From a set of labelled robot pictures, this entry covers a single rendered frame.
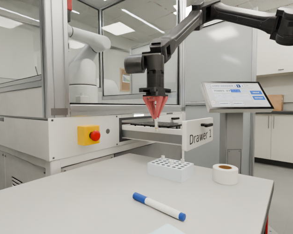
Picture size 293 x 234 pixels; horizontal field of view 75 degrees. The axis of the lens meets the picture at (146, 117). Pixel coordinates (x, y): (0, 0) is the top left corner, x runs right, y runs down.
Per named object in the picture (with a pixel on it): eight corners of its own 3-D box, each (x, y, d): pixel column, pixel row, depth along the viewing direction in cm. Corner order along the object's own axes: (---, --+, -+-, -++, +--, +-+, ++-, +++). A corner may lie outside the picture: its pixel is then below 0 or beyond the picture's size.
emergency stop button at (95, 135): (101, 140, 72) (101, 129, 72) (92, 142, 69) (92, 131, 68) (96, 139, 74) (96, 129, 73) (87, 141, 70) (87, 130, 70)
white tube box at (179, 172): (193, 174, 62) (193, 163, 62) (181, 183, 55) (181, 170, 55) (161, 167, 70) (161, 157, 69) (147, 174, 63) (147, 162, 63)
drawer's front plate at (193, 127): (212, 140, 92) (213, 117, 92) (186, 151, 69) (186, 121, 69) (209, 139, 93) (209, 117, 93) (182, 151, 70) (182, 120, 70)
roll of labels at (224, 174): (217, 185, 54) (217, 171, 54) (209, 176, 61) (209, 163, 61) (242, 185, 54) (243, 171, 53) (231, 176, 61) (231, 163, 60)
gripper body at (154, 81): (137, 94, 61) (137, 70, 60) (155, 95, 69) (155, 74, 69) (155, 93, 57) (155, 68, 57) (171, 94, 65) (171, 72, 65)
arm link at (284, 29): (327, 17, 58) (319, 35, 61) (299, 9, 65) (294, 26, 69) (299, 25, 57) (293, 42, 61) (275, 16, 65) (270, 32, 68)
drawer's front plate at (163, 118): (182, 129, 137) (182, 113, 136) (159, 134, 114) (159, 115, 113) (180, 129, 138) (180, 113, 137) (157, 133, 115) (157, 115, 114)
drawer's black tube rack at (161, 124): (189, 136, 94) (189, 123, 93) (170, 141, 80) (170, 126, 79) (151, 133, 107) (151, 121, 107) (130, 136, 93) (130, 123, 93)
